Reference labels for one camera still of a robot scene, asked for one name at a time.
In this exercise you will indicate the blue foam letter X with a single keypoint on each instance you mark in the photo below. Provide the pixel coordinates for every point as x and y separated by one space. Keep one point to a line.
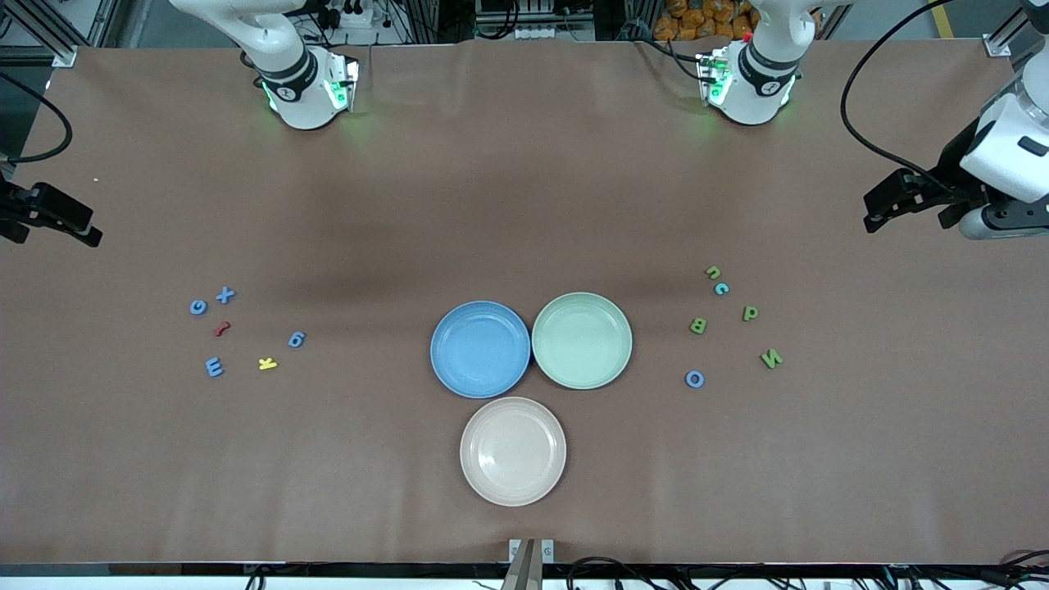
225 295

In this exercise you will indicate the brown table cover sheet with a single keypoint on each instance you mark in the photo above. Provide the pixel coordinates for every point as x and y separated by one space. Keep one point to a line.
524 205

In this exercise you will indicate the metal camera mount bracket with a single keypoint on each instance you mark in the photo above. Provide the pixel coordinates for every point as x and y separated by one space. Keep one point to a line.
524 574

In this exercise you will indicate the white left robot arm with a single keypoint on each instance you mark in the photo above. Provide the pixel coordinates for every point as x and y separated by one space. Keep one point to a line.
758 90

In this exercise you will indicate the green foam letter B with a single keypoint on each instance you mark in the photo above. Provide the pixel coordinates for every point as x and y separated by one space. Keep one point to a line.
699 326

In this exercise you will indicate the blue foam letter E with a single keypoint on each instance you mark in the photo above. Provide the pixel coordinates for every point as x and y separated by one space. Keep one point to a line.
215 367

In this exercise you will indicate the red foam letter I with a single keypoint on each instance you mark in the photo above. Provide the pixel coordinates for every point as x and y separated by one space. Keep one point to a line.
221 329

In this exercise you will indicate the orange packaged goods pile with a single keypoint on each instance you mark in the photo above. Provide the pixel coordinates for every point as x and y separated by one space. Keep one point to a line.
697 16

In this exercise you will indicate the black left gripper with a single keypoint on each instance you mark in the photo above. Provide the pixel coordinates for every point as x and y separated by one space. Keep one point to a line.
953 179

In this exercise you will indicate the green round plate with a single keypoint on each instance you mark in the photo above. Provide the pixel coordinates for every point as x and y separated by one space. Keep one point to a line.
557 328

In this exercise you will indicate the beige round plate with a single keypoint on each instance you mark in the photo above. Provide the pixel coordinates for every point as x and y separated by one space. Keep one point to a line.
512 451

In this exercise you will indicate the blue foam letter O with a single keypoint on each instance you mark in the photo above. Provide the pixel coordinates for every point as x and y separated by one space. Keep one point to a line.
688 378

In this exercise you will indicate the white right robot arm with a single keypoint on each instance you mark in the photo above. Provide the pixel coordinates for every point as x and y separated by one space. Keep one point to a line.
303 98

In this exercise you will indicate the blue foam capital G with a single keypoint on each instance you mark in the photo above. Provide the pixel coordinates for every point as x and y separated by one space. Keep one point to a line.
192 307

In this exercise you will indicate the blue round plate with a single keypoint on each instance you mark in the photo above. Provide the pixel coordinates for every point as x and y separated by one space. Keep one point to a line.
459 324

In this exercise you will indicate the blue foam lowercase g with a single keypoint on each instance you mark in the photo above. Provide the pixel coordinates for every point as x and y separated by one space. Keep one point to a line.
292 342

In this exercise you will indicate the white power strip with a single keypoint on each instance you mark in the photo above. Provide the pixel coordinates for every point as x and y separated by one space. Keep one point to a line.
352 16
541 33

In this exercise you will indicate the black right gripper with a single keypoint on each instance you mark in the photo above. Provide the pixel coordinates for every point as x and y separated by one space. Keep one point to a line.
18 206

